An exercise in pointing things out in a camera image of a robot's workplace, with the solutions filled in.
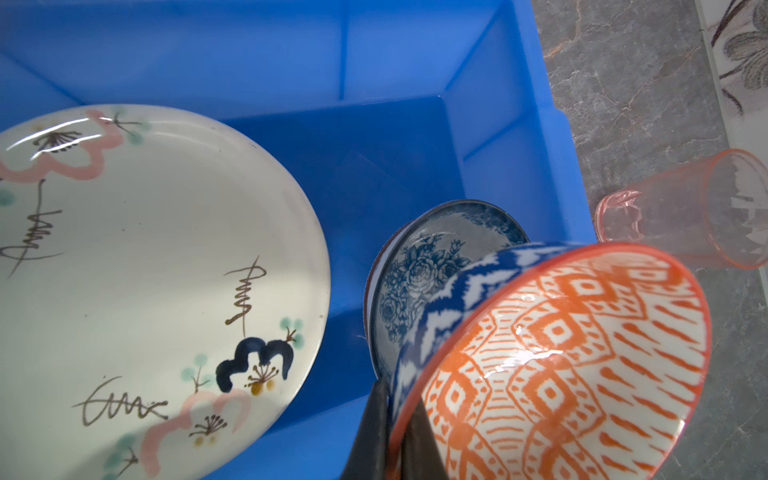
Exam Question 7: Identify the pink glass cup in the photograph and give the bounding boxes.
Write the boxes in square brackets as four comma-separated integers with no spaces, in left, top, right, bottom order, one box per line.
[594,149,767,270]

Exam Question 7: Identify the red patterned bottom bowl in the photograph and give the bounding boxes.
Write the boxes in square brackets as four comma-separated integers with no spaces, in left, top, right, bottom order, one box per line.
[386,242,712,479]

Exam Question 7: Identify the blue plastic bin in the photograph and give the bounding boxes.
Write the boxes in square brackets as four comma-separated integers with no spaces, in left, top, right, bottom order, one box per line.
[1,1,595,479]

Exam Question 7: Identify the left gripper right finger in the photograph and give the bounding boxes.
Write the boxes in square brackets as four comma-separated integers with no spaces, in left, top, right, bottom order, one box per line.
[401,410,449,480]

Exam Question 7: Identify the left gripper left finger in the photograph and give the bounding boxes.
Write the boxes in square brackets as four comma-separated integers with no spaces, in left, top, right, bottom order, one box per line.
[340,379,388,480]

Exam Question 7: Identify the blue patterned bowl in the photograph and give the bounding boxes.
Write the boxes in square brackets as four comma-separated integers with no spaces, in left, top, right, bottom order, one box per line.
[363,199,529,382]

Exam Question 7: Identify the cream plum blossom plate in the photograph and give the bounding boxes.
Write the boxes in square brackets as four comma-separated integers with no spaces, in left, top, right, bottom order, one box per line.
[1,105,331,479]

